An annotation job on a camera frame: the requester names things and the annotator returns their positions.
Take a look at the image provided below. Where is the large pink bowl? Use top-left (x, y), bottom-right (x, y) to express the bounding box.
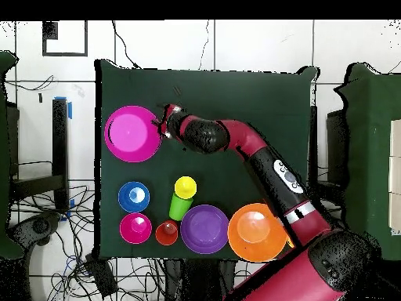
top-left (103, 105), bottom-right (163, 164)

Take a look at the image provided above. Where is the dark green table cloth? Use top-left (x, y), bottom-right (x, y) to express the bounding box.
top-left (94, 58), bottom-right (320, 263)

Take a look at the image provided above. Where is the blue bowl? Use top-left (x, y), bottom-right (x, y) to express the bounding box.
top-left (117, 181), bottom-right (151, 213)

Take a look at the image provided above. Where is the green cup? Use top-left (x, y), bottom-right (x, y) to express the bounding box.
top-left (168, 192), bottom-right (194, 222)

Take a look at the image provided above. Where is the black upright stand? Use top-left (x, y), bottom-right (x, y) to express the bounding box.
top-left (8, 97), bottom-right (70, 212)

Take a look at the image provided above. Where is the small crimson bowl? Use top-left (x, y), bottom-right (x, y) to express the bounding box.
top-left (119, 212), bottom-right (154, 245)

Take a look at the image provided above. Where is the orange cup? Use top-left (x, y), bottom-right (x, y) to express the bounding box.
top-left (154, 219), bottom-right (179, 246)

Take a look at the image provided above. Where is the purple bowl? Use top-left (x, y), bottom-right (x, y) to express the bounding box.
top-left (179, 204), bottom-right (230, 256)

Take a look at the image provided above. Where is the large orange bowl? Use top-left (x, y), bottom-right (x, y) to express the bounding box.
top-left (227, 202), bottom-right (290, 263)

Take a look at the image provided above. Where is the black office chair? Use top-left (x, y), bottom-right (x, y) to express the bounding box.
top-left (7, 212), bottom-right (61, 252)

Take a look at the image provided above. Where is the black equipment stand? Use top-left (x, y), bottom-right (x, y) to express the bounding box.
top-left (162, 258), bottom-right (237, 301)

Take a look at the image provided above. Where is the black power adapter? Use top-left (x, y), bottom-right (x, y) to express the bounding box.
top-left (85, 252), bottom-right (119, 298)

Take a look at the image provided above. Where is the green cloth side table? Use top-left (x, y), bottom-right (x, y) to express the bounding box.
top-left (334, 61), bottom-right (401, 261)
top-left (0, 50), bottom-right (25, 260)

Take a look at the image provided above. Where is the black floor cable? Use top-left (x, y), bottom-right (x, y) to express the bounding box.
top-left (111, 20), bottom-right (141, 69)

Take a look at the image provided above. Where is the tangle of black cables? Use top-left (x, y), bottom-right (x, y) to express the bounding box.
top-left (12, 184), bottom-right (167, 301)

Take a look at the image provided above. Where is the black square floor frame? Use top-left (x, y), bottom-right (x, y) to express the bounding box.
top-left (42, 20), bottom-right (89, 58)

